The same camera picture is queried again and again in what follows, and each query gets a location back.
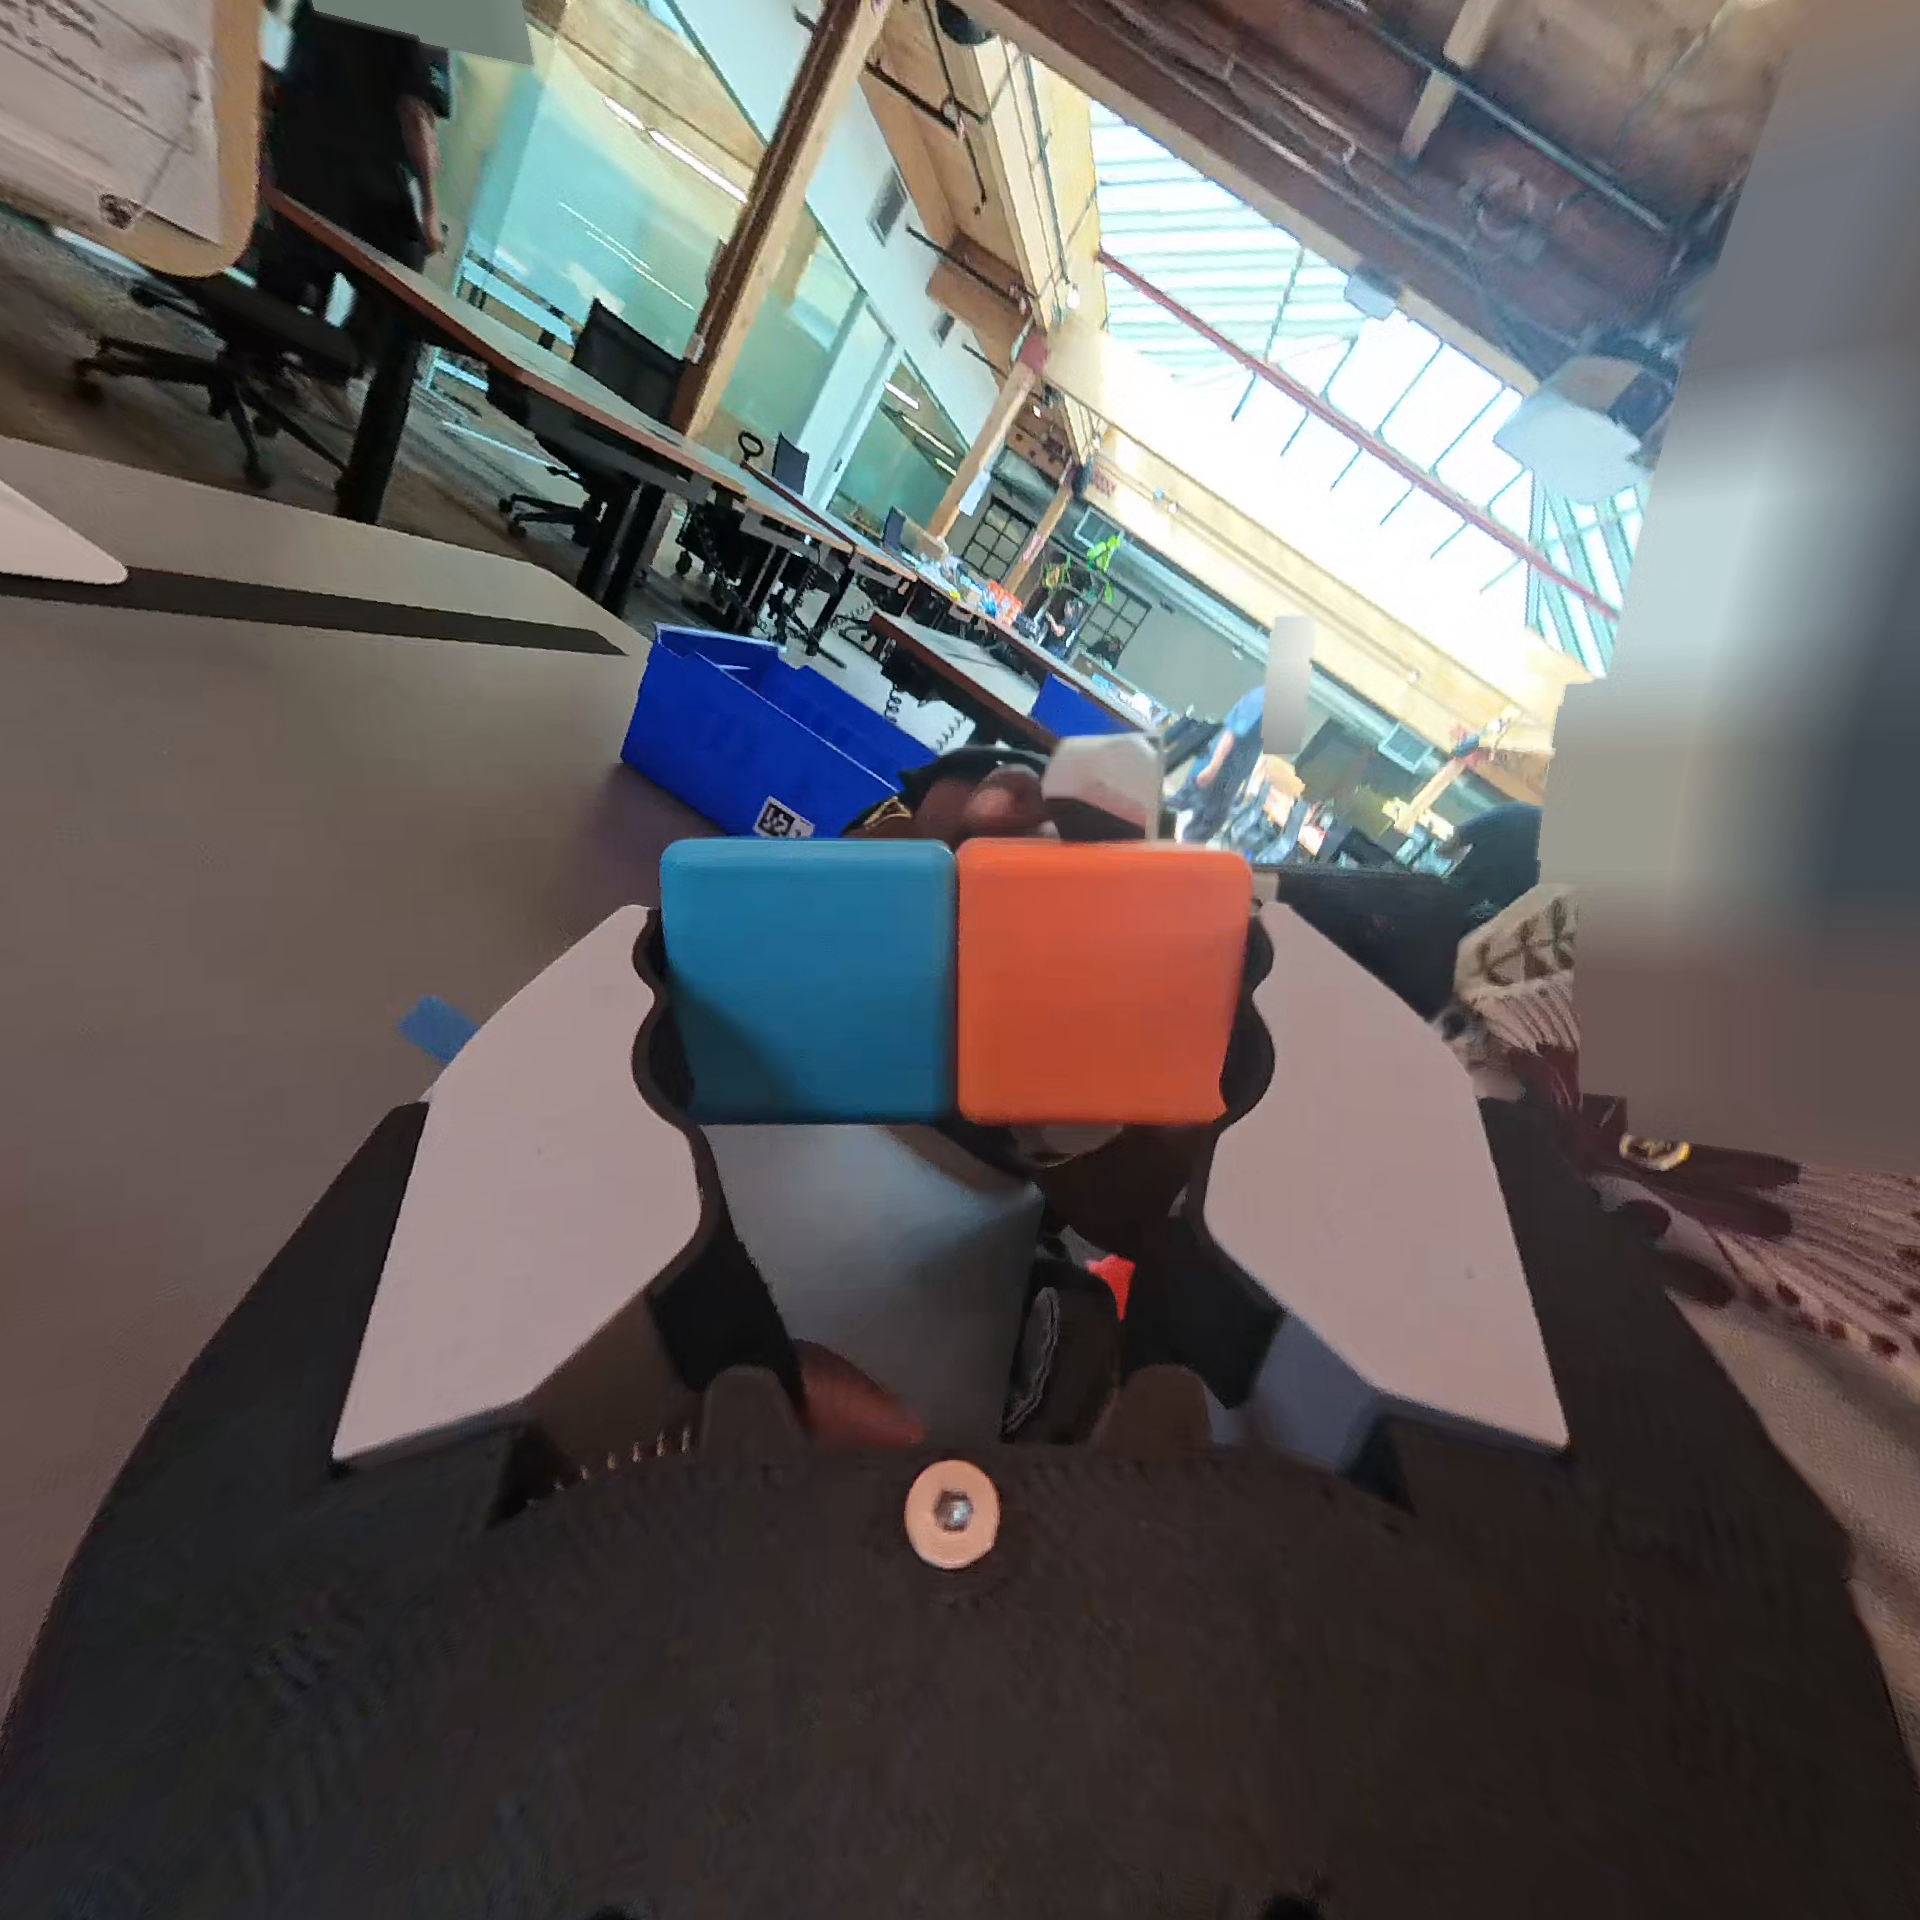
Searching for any black office chair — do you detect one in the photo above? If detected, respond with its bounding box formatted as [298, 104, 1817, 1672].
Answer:
[75, 239, 361, 483]

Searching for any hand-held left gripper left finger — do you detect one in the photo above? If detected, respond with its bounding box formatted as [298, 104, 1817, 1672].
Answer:
[331, 910, 743, 1472]

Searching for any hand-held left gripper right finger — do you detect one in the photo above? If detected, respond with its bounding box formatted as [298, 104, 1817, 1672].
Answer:
[1200, 910, 1571, 1462]

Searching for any teal foam cube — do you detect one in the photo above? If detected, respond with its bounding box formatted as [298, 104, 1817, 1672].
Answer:
[658, 838, 964, 1124]

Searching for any white stand base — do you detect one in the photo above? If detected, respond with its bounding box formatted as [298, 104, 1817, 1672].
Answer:
[0, 480, 131, 590]

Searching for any brown office desk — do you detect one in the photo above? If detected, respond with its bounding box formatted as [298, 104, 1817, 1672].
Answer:
[864, 611, 1158, 752]
[265, 187, 873, 616]

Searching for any blue plastic bin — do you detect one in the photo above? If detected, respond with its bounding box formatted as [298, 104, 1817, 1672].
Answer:
[622, 623, 938, 838]

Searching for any orange foam cube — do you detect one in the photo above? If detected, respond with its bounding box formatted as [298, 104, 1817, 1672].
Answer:
[952, 840, 1260, 1127]

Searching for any person's right hand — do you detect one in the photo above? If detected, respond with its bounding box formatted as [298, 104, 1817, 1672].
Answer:
[900, 752, 1051, 851]

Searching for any printed sign board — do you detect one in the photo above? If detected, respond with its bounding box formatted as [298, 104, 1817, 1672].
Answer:
[0, 0, 265, 278]

